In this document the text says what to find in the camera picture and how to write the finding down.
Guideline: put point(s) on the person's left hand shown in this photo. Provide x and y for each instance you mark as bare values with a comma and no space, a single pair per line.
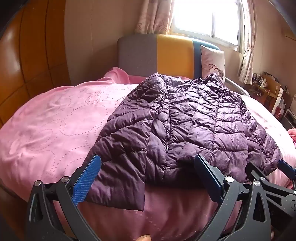
143,238

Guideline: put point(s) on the mauve bed skirt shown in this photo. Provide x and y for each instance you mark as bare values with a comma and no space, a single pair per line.
173,213

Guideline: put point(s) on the red cloth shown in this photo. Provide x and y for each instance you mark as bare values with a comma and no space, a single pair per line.
291,134

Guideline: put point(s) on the grey yellow blue headboard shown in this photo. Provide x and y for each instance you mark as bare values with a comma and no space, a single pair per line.
173,58

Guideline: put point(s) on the pink dotted blanket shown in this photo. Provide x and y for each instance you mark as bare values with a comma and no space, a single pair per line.
57,127

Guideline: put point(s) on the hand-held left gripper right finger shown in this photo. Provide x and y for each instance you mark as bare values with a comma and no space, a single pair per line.
214,183

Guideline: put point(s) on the grey bed rail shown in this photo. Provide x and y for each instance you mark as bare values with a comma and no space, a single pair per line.
235,86

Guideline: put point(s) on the pink printed pillow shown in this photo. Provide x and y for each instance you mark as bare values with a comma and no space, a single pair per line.
211,60

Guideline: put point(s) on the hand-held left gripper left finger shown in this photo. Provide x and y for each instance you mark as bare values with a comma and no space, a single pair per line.
87,178

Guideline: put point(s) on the purple quilted down jacket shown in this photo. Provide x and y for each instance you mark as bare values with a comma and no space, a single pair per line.
185,115

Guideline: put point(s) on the pink starfish curtain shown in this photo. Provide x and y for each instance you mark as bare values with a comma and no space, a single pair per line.
152,16
247,62

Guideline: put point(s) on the cluttered wooden desk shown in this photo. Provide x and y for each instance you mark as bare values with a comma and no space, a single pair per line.
272,89

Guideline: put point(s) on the brown wooden wardrobe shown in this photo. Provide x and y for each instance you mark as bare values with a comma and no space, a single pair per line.
34,58

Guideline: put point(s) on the bright window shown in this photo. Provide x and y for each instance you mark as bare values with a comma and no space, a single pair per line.
208,18

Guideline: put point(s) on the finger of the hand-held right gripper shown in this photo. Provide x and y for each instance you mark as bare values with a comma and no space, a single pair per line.
286,167
254,171

